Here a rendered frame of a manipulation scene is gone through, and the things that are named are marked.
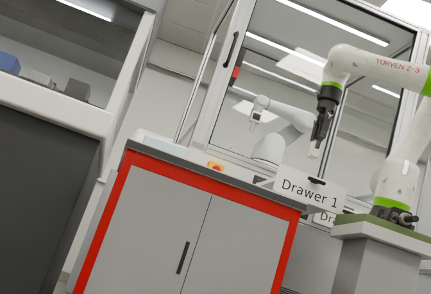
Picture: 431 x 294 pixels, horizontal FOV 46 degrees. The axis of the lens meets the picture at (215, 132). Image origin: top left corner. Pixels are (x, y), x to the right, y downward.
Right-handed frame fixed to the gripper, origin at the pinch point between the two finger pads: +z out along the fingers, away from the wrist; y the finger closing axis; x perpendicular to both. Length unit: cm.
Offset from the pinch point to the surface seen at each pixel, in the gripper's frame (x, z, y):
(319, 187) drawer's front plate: 6.2, 13.5, -0.9
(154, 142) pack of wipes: -60, 24, 21
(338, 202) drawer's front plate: 15.6, 16.2, -0.9
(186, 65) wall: -42, -155, -360
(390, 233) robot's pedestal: 20.8, 27.6, 31.4
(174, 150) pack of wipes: -53, 25, 22
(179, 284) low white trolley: -39, 63, 25
